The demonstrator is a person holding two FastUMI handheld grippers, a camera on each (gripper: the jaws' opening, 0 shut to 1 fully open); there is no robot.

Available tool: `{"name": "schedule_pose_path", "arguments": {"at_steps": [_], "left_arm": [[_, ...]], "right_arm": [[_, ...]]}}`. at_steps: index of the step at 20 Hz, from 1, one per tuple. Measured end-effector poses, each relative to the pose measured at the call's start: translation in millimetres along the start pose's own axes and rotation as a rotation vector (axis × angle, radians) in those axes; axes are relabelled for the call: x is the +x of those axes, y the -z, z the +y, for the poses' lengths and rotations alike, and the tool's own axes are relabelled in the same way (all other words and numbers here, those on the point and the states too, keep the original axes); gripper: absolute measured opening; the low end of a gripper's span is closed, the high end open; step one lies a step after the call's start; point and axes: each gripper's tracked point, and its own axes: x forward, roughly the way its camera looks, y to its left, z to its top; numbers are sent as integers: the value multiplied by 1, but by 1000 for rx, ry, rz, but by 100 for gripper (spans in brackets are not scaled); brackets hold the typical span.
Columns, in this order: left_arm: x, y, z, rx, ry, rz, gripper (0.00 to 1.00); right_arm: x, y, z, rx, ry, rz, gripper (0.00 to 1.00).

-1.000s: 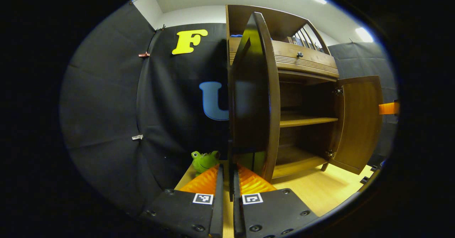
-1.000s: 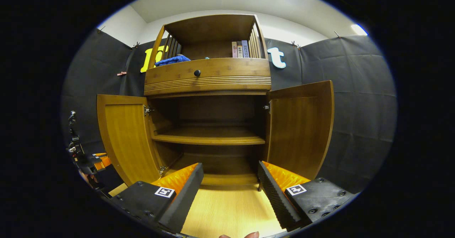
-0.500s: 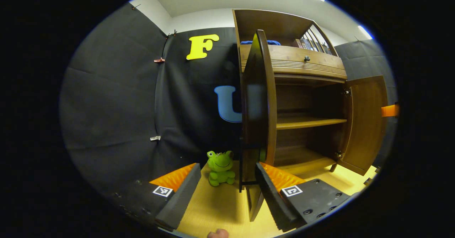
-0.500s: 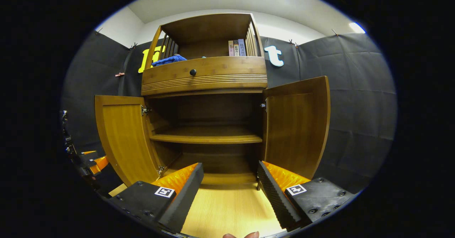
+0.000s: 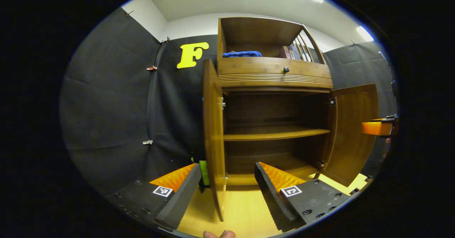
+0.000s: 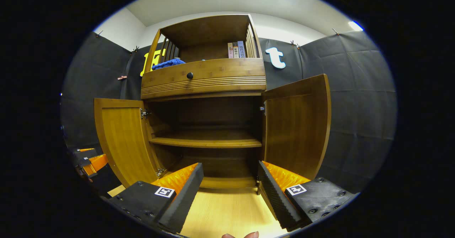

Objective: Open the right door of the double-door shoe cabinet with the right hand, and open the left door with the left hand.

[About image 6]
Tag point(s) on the blue folded towel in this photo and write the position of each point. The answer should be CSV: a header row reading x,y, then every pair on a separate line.
x,y
167,64

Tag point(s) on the black backdrop cloth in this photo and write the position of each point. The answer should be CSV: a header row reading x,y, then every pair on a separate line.
x,y
355,106

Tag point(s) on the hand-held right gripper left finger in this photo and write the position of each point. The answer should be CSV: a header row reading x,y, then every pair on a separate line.
x,y
185,199

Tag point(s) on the wooden cabinet drawer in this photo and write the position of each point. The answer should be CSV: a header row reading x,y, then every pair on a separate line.
x,y
220,71

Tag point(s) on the pale beige book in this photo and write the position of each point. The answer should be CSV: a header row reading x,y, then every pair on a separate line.
x,y
230,51

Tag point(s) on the wooden shoe cabinet door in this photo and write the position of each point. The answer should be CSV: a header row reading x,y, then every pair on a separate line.
x,y
124,142
295,131

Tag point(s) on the wooden double-door shoe cabinet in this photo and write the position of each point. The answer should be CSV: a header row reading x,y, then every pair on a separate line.
x,y
209,28

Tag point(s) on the metal door hinge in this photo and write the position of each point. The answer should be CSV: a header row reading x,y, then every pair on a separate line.
x,y
145,113
263,108
160,172

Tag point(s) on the wooden inner shelf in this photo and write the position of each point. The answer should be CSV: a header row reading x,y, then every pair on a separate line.
x,y
206,142

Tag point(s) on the black clip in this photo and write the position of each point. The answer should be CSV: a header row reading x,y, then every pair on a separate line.
x,y
135,49

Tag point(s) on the black round drawer knob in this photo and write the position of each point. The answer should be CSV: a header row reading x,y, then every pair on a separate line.
x,y
189,75

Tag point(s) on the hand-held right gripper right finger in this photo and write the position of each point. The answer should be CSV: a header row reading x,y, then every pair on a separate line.
x,y
275,199

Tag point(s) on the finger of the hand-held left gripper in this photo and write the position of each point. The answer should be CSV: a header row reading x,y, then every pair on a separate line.
x,y
82,162
85,153

